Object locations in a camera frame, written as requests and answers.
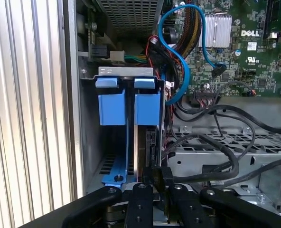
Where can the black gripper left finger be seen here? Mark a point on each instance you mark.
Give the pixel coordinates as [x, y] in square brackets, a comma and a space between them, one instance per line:
[140, 206]

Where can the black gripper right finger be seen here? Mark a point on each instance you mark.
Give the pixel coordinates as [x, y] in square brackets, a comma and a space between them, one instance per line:
[188, 209]

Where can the hard disk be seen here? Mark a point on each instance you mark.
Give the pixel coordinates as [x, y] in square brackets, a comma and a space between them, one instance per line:
[146, 109]

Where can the empty blue disk carrier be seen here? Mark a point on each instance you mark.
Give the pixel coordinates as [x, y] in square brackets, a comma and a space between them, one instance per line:
[112, 109]

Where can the black RAM slot bank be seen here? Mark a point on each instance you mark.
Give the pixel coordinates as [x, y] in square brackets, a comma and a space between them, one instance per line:
[275, 16]

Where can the gray metal drive cage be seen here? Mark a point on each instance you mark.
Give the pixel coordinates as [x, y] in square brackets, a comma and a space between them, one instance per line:
[192, 159]

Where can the black open PC case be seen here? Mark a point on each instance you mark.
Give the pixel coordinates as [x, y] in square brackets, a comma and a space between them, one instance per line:
[71, 95]

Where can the green motherboard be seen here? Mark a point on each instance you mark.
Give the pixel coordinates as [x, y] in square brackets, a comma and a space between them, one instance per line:
[261, 69]

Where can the silver chipset heatsink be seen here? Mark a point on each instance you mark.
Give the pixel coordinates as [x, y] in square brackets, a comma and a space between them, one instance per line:
[216, 31]

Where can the silver power supply unit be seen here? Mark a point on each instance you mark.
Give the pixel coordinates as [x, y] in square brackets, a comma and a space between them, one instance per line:
[131, 16]

